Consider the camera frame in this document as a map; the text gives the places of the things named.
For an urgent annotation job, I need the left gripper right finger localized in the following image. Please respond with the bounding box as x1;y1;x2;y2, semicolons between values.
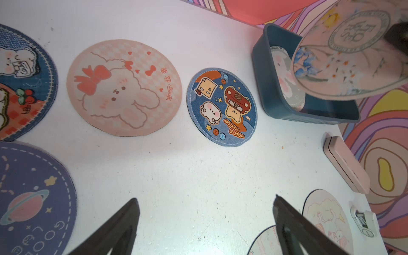
273;196;349;255

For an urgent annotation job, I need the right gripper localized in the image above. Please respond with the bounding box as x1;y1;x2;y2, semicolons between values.
384;22;408;55

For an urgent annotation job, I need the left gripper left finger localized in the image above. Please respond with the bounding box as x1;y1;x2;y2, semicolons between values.
70;198;140;255

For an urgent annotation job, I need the white butterfly doodle coaster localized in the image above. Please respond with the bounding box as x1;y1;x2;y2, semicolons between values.
248;225;283;255

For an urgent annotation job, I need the peach floral wreath coaster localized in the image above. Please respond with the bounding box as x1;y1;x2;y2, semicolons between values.
291;1;408;101

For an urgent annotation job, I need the purple good luck bunny coaster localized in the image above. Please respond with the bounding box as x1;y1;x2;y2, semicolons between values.
1;141;77;255

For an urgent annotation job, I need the blue denim bear coaster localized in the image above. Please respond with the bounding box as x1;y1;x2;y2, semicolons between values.
186;68;258;147

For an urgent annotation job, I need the pink checkered bunny coaster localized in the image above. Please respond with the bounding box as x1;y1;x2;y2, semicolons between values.
67;39;182;137

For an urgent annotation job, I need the teal plastic storage box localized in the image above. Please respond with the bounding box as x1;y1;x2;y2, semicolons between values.
252;23;360;125

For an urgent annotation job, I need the pink cartoon girl coaster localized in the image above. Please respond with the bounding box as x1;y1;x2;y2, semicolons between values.
302;189;354;255

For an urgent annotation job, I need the small white clip device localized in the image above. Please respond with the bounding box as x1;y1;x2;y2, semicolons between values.
350;206;379;238

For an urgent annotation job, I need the pink rectangular pad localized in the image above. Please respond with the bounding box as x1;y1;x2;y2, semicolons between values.
323;136;370;194

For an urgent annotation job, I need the dark blue cartoon animals coaster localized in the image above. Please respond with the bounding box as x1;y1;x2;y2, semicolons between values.
1;25;58;142

